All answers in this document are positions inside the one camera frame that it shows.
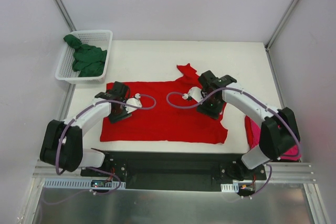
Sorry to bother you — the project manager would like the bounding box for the red t shirt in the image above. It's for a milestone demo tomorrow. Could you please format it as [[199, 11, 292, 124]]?
[[100, 64, 228, 144]]

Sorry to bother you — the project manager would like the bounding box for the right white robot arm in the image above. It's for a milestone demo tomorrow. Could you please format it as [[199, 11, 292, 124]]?
[[188, 70, 300, 180]]

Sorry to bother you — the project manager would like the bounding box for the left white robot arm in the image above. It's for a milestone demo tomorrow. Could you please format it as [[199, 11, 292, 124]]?
[[40, 82, 131, 176]]

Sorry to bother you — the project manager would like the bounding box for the pink folded t shirt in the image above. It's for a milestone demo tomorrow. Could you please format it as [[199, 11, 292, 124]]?
[[245, 116, 302, 161]]

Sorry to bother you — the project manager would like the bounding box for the green t shirt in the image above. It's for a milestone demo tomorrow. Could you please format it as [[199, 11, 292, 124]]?
[[64, 34, 107, 78]]

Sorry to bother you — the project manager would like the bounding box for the white plastic basket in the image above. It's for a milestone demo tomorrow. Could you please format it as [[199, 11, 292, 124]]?
[[55, 29, 113, 84]]

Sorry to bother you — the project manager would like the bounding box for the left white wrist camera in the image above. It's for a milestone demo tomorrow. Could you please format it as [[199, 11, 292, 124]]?
[[125, 93, 142, 111]]

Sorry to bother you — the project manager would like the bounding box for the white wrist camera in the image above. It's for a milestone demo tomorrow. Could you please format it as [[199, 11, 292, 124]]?
[[125, 93, 142, 111], [182, 87, 203, 102]]

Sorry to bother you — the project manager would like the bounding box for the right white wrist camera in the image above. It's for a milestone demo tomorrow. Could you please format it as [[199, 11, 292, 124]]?
[[182, 87, 203, 102]]

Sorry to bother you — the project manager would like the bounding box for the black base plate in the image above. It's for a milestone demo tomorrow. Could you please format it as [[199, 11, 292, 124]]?
[[80, 151, 266, 191]]

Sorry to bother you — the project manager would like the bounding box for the right white cable duct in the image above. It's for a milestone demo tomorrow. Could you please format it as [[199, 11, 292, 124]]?
[[220, 183, 239, 193]]

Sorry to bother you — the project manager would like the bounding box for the white cable duct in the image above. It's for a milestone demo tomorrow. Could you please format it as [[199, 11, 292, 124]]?
[[220, 183, 239, 193], [44, 178, 125, 190]]

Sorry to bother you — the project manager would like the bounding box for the aluminium frame rail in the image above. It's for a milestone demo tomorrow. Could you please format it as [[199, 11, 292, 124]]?
[[32, 160, 318, 184]]

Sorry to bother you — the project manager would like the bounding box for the left white cable duct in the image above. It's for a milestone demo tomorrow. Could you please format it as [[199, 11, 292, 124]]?
[[44, 178, 125, 190]]

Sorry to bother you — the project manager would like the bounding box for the left aluminium corner post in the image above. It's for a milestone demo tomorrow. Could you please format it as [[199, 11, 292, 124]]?
[[39, 0, 77, 33]]

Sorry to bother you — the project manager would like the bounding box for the aluminium corner post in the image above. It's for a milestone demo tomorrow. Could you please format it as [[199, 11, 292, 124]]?
[[39, 0, 77, 33], [265, 0, 301, 52]]

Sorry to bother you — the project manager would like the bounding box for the right aluminium corner post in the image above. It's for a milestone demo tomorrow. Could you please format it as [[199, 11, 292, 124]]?
[[265, 0, 301, 52]]

